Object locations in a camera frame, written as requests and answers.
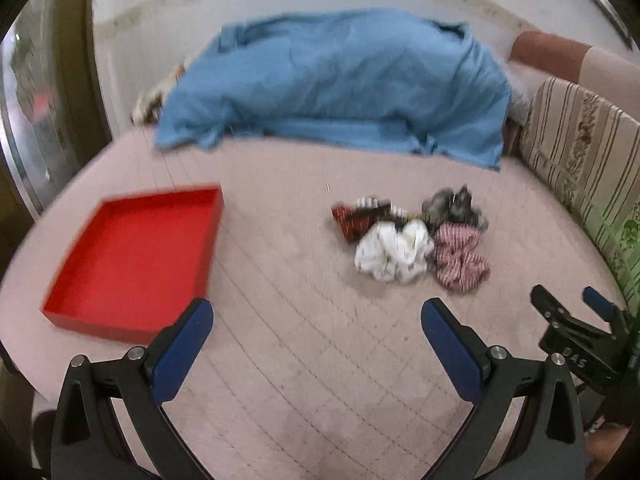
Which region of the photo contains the red white checkered scrunchie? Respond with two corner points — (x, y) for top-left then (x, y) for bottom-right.
(434, 222), (490, 294)

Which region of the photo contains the grey black sheer scrunchie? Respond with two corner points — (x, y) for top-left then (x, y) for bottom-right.
(421, 185), (489, 232)

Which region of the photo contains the white floral scrunchie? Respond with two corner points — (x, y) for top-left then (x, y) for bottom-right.
(355, 219), (435, 284)

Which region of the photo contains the red polka dot bow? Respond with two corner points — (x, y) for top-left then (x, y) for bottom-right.
(331, 200), (392, 243)

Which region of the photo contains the person's right hand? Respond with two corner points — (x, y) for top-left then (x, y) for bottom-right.
(586, 422), (629, 479)

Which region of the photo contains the striped floral cushion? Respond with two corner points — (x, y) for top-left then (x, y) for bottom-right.
(520, 78), (639, 313)

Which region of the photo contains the red shallow tray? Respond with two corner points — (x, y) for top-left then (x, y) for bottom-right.
(42, 185), (224, 344)

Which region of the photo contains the brown pink pillow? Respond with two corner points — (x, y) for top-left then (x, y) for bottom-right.
(509, 30), (639, 119)

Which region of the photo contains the pink quilted mattress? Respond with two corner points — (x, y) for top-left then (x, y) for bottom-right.
(1, 129), (623, 479)

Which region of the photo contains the blue bed sheet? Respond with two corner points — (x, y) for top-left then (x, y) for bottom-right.
(155, 9), (511, 169)

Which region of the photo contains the brown wooden glass door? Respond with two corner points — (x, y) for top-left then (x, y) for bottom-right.
(1, 0), (112, 268)

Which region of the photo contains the patterned blanket under sheet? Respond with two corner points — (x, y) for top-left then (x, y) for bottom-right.
(130, 58), (193, 126)

